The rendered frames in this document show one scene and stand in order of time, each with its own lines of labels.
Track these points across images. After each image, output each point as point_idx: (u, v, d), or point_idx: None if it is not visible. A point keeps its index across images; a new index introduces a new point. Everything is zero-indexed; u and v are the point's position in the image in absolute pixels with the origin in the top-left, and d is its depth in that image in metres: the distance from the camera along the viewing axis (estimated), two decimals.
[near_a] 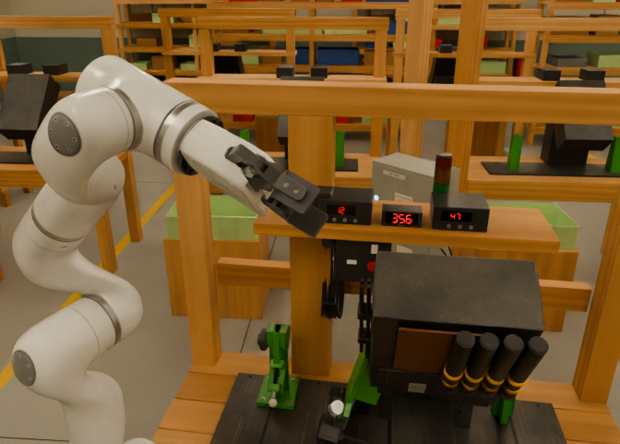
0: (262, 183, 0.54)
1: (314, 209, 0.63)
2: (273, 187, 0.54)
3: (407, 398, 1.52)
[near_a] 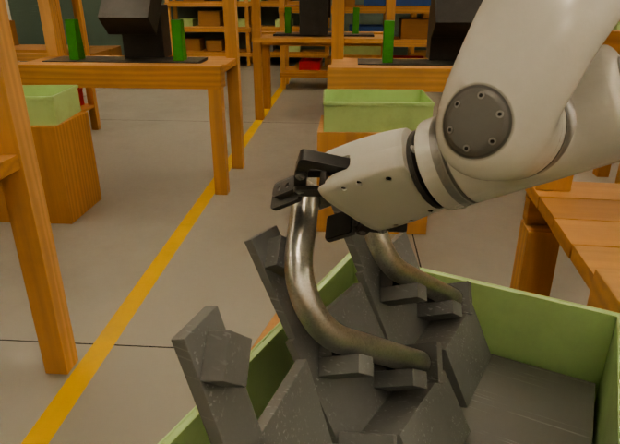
0: None
1: (336, 234, 0.59)
2: None
3: None
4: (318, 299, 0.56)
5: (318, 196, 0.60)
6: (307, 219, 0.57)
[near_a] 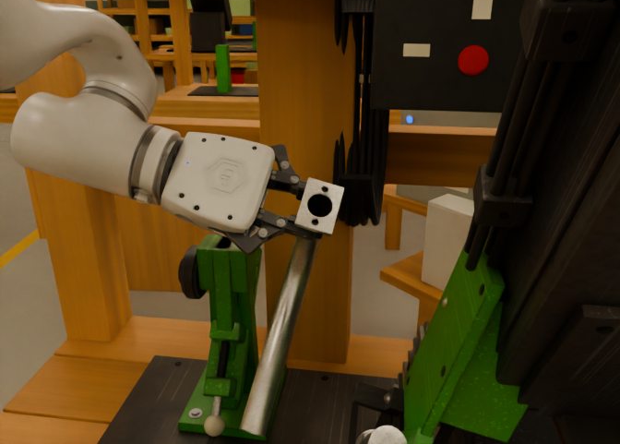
0: (293, 174, 0.58)
1: None
2: (297, 184, 0.58)
3: (611, 422, 0.48)
4: (298, 263, 0.65)
5: (310, 214, 0.55)
6: None
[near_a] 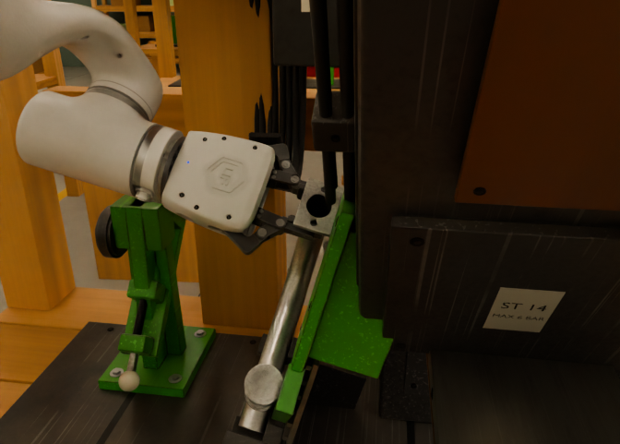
0: (294, 174, 0.58)
1: None
2: (298, 184, 0.58)
3: (474, 355, 0.49)
4: (300, 262, 0.65)
5: (309, 214, 0.55)
6: (305, 209, 0.60)
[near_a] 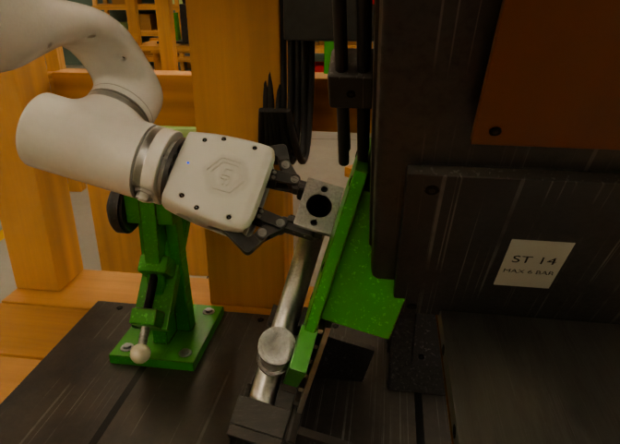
0: (293, 174, 0.58)
1: None
2: (298, 184, 0.58)
3: (483, 316, 0.50)
4: (300, 262, 0.65)
5: (309, 214, 0.55)
6: None
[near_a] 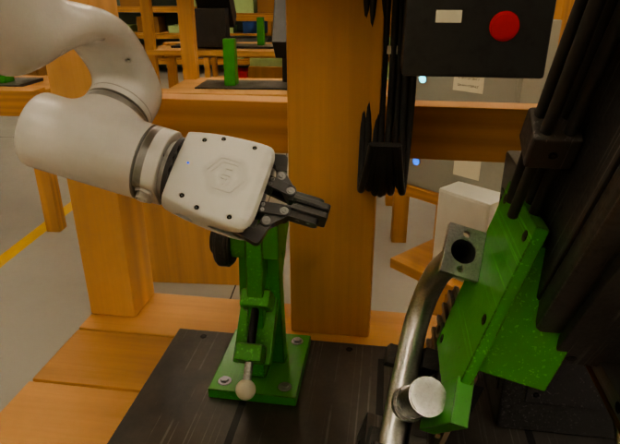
0: (292, 186, 0.58)
1: None
2: (292, 196, 0.58)
3: None
4: (423, 303, 0.64)
5: (455, 260, 0.55)
6: (440, 252, 0.59)
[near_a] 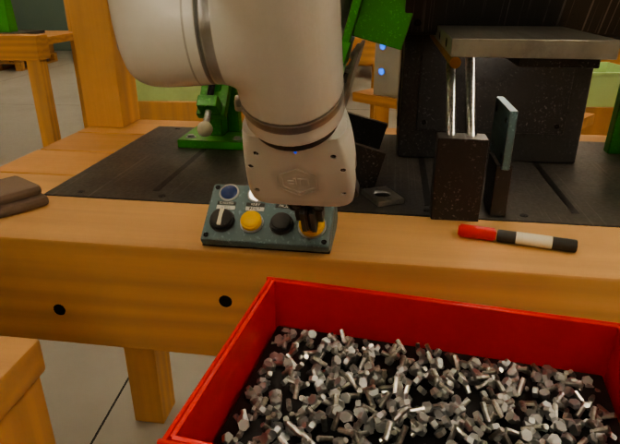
0: (324, 207, 0.55)
1: None
2: (314, 207, 0.56)
3: (468, 25, 0.71)
4: None
5: None
6: None
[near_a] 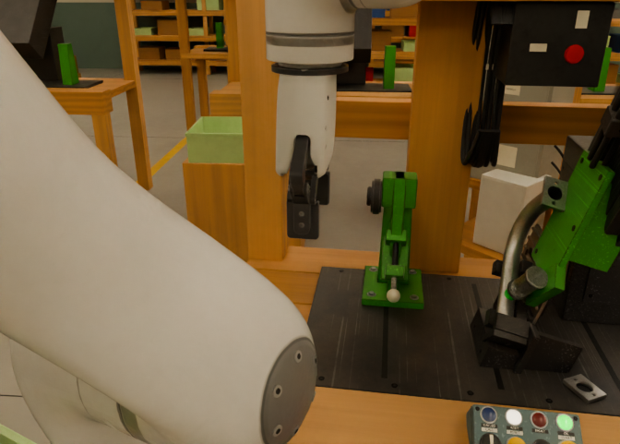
0: (289, 193, 0.51)
1: (327, 190, 0.61)
2: (292, 202, 0.52)
3: None
4: (520, 232, 1.00)
5: (550, 198, 0.90)
6: (536, 196, 0.95)
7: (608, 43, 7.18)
